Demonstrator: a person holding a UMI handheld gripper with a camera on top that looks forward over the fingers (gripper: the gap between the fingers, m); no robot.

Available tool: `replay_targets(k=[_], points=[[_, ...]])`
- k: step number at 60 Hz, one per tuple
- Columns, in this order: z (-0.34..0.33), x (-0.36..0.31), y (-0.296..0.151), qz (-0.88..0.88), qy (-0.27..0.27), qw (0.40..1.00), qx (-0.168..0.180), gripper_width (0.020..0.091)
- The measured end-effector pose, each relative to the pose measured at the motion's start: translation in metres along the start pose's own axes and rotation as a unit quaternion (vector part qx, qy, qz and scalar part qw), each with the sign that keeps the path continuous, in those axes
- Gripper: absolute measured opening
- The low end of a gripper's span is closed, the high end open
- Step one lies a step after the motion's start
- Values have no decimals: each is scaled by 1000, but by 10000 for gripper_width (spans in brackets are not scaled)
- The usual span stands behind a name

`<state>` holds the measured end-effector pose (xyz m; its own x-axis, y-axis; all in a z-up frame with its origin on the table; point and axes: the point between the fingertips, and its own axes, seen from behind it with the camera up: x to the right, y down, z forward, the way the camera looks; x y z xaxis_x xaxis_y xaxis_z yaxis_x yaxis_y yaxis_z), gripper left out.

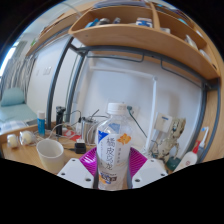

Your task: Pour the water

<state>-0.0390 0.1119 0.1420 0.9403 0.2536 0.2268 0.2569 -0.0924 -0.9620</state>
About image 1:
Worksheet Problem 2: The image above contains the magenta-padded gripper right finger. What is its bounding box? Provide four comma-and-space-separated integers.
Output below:
128, 147, 169, 189

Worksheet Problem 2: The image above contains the wooden shelf unit with items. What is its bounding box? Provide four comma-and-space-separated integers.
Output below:
68, 1, 222, 81

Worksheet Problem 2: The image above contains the grey metal shelf frame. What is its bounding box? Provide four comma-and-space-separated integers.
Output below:
46, 34, 223, 164

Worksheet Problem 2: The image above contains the wooden wardrobe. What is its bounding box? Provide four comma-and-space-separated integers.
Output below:
203, 33, 224, 161

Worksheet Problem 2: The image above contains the white wall box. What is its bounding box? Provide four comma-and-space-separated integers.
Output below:
153, 113, 174, 134

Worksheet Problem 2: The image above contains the teal pillow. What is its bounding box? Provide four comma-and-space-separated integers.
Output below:
0, 87, 26, 108

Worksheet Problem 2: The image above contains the clear plastic drink bottle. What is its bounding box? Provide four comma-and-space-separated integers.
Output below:
96, 102, 134, 192

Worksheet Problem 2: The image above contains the grey patterned curtain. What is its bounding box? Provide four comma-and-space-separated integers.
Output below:
0, 56, 36, 101

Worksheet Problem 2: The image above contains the white red pump bottle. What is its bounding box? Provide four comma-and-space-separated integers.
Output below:
173, 139, 203, 173

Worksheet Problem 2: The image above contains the long wooden wall shelf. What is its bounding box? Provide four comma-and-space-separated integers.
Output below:
26, 13, 91, 58

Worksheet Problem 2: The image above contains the blue white-capped tube bottle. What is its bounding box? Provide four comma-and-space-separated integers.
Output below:
36, 110, 46, 137

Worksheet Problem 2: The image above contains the black charger block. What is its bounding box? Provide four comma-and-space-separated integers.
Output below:
74, 139, 88, 155

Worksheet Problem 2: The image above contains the cream white cup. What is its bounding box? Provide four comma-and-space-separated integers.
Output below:
35, 138, 65, 175

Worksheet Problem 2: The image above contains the small dark green jar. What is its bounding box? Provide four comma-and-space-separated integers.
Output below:
165, 156, 183, 173

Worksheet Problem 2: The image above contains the wooden tree creature figurine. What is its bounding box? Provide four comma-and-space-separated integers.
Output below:
156, 117, 188, 164

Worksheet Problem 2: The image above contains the teal bed mattress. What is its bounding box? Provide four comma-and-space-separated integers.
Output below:
0, 103, 38, 134

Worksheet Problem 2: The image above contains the metal cylinder cup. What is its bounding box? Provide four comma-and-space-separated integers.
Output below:
81, 116, 100, 145

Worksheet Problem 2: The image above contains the wrapped round bun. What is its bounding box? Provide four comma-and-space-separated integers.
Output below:
6, 133, 20, 149
18, 130, 36, 147

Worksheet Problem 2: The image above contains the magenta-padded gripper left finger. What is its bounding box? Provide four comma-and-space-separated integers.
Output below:
57, 147, 100, 189

